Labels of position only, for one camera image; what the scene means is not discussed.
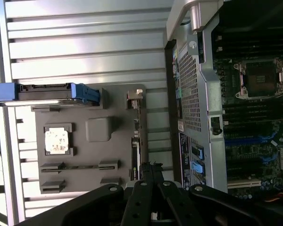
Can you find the hard drive in blue caddy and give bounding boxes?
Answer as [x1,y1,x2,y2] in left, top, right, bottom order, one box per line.
[0,81,101,105]

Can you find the open black PC case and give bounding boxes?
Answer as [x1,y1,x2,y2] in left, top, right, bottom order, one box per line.
[164,0,283,210]

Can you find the blue expansion slot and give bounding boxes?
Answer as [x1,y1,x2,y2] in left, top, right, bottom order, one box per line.
[225,131,278,145]

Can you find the green motherboard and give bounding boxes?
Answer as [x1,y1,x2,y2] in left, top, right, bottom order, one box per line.
[212,23,283,204]

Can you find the grey plastic parts rack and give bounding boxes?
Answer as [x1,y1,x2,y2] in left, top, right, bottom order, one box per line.
[30,82,149,197]

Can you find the CPU socket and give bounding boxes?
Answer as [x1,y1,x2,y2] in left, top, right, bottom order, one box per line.
[234,57,283,101]

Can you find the green RAM stick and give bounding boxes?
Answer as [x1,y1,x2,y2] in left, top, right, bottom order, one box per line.
[41,164,116,171]

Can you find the yellow black power wires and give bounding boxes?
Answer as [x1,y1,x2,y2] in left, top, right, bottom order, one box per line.
[264,191,283,204]

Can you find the silver CPU chip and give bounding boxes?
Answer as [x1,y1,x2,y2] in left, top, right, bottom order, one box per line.
[45,130,70,153]

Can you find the white expansion slot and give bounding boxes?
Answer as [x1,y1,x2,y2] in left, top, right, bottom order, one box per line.
[227,178,262,189]

